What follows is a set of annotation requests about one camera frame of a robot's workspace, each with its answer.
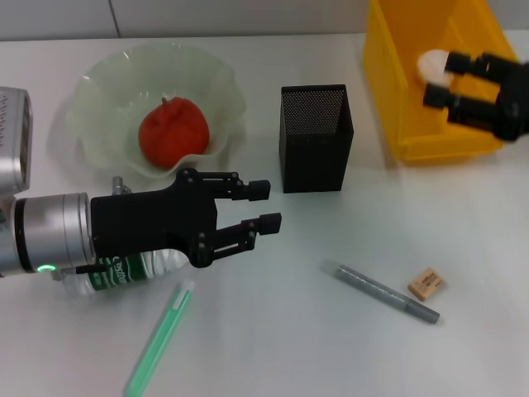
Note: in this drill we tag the yellow plastic bin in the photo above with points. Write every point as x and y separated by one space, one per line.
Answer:
392 103

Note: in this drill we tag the beige eraser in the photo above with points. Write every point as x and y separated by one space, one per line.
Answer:
427 283

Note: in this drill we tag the white paper ball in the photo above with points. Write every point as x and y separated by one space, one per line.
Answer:
432 64

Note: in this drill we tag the red-orange toy orange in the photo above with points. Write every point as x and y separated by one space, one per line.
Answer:
173 132

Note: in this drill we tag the grey marker pen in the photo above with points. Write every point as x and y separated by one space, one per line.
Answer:
372 287

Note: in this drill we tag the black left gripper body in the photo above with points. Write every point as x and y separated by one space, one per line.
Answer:
153 223

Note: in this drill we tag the clear bottle with green label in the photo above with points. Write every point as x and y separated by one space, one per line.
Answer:
124 273

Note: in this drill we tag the pale green glass fruit plate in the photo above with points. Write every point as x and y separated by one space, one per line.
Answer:
107 91

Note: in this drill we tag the black mesh pen holder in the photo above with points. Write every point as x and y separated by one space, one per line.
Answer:
316 165

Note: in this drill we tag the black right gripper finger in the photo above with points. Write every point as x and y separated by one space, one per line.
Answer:
456 63
438 95

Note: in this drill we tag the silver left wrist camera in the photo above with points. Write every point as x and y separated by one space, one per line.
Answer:
14 140

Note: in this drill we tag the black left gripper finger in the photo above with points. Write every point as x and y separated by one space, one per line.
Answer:
259 190
269 223

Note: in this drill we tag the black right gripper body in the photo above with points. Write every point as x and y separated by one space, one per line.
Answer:
510 99

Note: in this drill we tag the green pen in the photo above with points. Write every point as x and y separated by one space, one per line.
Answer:
165 326

